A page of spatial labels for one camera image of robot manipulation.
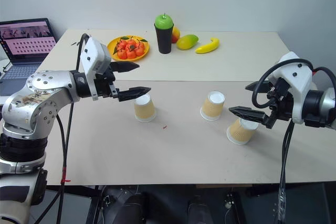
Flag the green yellow toy mango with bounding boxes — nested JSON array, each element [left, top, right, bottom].
[[176, 34, 199, 51]]

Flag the dark rounded shape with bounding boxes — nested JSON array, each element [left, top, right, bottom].
[[187, 195, 211, 224], [122, 192, 148, 224]]

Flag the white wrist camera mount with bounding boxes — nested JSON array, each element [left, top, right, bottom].
[[267, 51, 316, 125], [79, 37, 112, 101]]

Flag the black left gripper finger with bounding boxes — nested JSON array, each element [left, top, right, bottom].
[[110, 61, 141, 74], [117, 86, 152, 103]]

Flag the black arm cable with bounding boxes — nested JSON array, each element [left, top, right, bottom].
[[251, 58, 336, 224], [34, 33, 91, 224]]

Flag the tan ribbed paper cup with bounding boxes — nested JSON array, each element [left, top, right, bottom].
[[226, 118, 259, 146], [199, 91, 226, 122], [133, 93, 158, 123]]

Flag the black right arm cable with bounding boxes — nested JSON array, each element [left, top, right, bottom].
[[251, 58, 336, 224]]

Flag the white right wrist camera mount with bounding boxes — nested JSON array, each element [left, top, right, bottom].
[[267, 51, 316, 125]]

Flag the red yellow toy fruit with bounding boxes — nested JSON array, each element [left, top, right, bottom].
[[171, 26, 181, 44]]

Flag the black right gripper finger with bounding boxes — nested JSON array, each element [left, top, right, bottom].
[[245, 80, 271, 92], [228, 105, 267, 125]]

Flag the black table frame leg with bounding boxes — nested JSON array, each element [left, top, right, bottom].
[[85, 185, 108, 224]]

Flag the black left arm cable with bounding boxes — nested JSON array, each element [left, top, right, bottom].
[[34, 33, 91, 224]]

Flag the green toy apple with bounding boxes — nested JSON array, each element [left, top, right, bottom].
[[154, 12, 174, 30]]

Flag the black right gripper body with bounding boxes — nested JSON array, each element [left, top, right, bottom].
[[264, 77, 294, 131]]

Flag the grey open laptop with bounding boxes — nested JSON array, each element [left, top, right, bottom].
[[0, 17, 58, 97]]

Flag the yellow plastic plate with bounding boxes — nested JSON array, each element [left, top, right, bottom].
[[107, 36, 151, 61]]

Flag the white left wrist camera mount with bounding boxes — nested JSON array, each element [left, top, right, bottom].
[[79, 37, 112, 101]]

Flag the black tall cup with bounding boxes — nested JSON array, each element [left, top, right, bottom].
[[154, 23, 174, 55]]

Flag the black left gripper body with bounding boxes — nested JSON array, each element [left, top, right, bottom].
[[94, 67, 119, 99]]

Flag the yellow toy banana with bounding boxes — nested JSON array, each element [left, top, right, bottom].
[[194, 37, 221, 55]]

